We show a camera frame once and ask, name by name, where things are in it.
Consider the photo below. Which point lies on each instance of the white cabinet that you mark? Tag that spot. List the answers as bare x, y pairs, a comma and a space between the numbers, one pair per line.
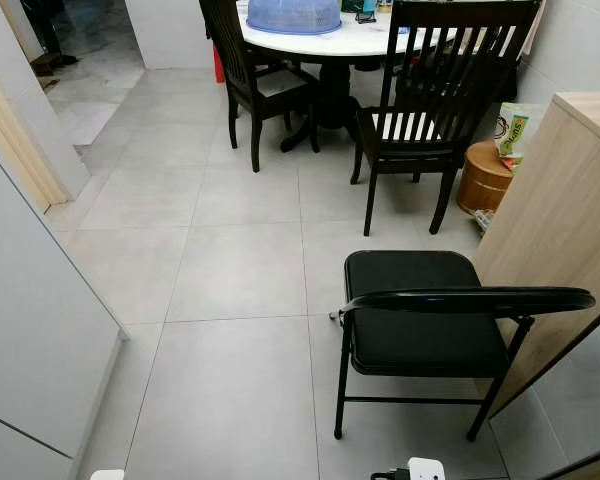
40, 350

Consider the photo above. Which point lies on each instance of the person in dark trousers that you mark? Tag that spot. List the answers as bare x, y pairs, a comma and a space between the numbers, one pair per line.
50, 30

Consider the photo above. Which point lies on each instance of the red plastic stool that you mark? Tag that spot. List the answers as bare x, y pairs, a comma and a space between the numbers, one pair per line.
219, 63

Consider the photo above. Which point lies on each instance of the dark wooden dining chair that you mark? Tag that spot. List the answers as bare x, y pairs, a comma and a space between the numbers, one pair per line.
465, 40
232, 60

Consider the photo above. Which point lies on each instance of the blue mesh food cover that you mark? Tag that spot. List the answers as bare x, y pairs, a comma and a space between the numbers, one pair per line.
295, 16

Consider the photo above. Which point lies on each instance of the round white dining table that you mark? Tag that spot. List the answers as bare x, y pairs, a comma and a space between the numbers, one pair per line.
340, 42

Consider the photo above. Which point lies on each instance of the dark teal box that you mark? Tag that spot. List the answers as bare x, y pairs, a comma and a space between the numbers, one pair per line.
360, 8

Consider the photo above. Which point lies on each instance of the black folding chair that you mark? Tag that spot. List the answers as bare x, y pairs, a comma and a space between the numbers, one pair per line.
420, 335

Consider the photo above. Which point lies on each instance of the small printed carton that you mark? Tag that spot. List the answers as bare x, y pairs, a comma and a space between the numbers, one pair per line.
483, 218

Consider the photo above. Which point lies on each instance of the round wooden stool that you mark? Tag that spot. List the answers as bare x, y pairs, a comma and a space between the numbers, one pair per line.
482, 180

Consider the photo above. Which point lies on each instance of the green white snack bag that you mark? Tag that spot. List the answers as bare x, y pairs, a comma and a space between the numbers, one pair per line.
516, 130

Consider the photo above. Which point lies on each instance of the light wood counter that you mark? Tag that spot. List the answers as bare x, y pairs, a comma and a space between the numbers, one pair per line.
555, 210

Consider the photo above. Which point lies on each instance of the light wooden door frame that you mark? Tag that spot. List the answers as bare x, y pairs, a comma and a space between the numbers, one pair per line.
25, 150

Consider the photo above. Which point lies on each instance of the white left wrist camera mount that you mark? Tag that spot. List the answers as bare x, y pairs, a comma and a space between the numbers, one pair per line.
107, 475

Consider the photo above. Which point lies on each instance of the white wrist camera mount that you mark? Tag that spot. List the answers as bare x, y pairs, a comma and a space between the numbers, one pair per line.
107, 475
426, 469

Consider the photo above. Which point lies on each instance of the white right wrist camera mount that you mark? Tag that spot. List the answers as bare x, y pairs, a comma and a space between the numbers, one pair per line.
426, 469

